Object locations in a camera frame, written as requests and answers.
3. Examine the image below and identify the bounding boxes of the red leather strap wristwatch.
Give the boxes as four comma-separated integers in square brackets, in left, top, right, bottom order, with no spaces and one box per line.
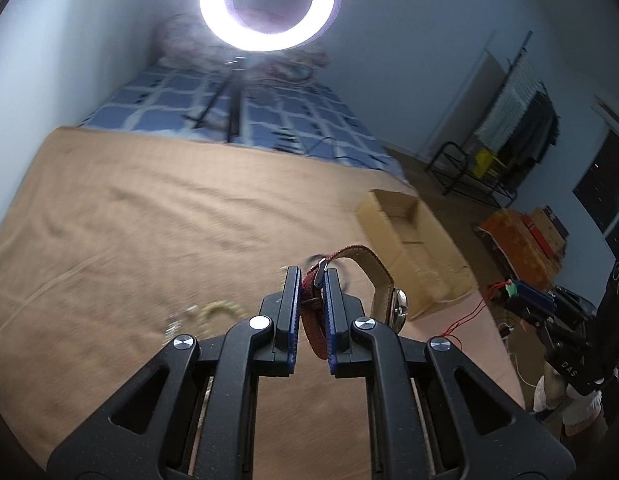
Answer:
[300,245,408,360]

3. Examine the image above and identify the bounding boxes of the silver small jewelry piece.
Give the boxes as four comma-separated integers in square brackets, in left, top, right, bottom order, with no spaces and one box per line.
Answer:
[162,304,199,346]

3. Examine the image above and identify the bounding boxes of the white gloved right hand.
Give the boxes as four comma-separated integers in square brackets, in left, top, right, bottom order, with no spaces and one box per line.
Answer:
[533,368,602,436]

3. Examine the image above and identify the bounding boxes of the open cardboard box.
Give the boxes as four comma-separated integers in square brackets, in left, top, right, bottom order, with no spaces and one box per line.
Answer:
[356,188,479,320]

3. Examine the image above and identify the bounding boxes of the orange patterned cushion stack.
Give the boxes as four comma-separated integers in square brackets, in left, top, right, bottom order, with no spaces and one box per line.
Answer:
[473,208,569,290]

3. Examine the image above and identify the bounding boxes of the black metal rack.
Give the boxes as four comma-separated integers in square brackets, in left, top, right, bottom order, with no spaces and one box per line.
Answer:
[424,141,518,209]

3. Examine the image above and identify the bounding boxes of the blue checkered bed sheet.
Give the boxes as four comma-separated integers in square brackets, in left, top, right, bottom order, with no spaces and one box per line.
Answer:
[81,64,405,180]

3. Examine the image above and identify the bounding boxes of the hanging dark clothes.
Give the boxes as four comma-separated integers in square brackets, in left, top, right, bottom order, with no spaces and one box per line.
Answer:
[473,52,560,191]

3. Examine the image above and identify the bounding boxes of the black light tripod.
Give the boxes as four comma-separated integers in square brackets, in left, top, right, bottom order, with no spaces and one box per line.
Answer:
[183,55,247,143]

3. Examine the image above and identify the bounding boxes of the folded floral quilts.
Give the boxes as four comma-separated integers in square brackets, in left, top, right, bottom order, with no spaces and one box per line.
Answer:
[154,14,329,84]

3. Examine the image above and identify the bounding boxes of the cream bead bracelet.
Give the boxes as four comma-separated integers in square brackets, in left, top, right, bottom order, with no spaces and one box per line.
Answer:
[196,300,247,334]

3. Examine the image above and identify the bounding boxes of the red thin cable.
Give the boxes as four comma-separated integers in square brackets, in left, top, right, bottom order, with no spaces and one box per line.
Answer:
[438,282,516,348]

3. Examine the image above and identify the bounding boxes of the white ring light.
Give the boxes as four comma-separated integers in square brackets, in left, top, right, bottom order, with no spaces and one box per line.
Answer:
[199,0,341,52]

